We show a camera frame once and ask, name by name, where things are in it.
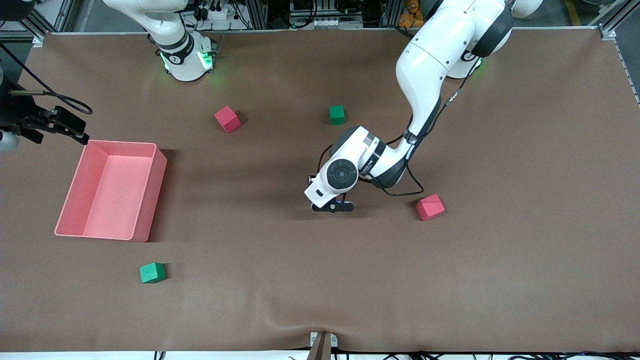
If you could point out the pink foam cube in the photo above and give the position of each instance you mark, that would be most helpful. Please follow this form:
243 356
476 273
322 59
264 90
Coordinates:
227 119
430 207

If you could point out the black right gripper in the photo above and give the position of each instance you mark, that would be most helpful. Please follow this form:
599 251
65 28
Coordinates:
15 113

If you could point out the brown camera mount pole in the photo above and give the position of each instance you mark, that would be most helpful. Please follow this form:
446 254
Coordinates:
320 350

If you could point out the aluminium frame corner beam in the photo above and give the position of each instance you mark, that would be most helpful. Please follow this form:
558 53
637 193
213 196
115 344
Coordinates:
612 22
55 17

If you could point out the green foam cube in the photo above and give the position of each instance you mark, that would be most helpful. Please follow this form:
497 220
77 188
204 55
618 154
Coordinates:
152 273
337 115

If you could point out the aluminium frame post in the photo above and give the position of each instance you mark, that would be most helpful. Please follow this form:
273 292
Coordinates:
392 12
257 14

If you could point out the white power strip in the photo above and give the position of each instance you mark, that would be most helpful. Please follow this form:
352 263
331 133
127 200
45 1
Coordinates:
335 23

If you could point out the brown table cover mat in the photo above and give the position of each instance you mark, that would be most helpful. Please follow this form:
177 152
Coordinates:
320 275

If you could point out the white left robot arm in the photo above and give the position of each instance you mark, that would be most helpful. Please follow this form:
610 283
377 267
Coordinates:
435 50

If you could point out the grey metal bracket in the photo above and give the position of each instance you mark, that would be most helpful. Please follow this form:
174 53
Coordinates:
334 341

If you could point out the pink plastic bin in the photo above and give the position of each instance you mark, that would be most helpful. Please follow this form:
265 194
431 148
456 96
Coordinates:
117 200

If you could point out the power strip with black plugs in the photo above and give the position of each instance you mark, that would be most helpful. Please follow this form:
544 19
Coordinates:
215 14

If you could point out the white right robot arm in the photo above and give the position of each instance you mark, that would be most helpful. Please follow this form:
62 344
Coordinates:
182 55

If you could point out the orange snack bags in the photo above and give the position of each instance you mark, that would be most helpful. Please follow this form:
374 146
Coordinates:
410 17

